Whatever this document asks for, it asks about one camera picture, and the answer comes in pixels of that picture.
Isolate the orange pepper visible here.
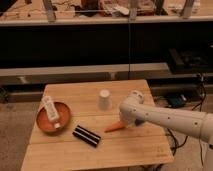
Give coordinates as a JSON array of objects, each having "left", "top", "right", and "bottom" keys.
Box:
[{"left": 104, "top": 122, "right": 125, "bottom": 133}]

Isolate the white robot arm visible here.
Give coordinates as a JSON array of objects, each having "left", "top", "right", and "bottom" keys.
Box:
[{"left": 119, "top": 90, "right": 213, "bottom": 145}]

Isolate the white paper cup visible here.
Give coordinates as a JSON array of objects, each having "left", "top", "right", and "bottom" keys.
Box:
[{"left": 98, "top": 89, "right": 111, "bottom": 110}]

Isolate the orange bowl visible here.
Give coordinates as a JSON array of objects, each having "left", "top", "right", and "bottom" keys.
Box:
[{"left": 36, "top": 102, "right": 71, "bottom": 133}]

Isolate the black striped box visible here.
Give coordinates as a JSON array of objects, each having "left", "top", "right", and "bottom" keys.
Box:
[{"left": 73, "top": 125, "right": 101, "bottom": 147}]

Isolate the wooden table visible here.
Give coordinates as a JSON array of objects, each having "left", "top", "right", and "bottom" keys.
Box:
[{"left": 21, "top": 80, "right": 173, "bottom": 171}]

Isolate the blue device on floor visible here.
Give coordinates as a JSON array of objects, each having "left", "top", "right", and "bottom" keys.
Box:
[{"left": 166, "top": 95, "right": 186, "bottom": 108}]

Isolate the black box on shelf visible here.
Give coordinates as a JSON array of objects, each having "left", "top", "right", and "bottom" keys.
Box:
[{"left": 167, "top": 48, "right": 213, "bottom": 74}]

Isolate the black floor cable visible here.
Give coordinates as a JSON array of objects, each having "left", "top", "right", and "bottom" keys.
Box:
[{"left": 165, "top": 74, "right": 208, "bottom": 171}]

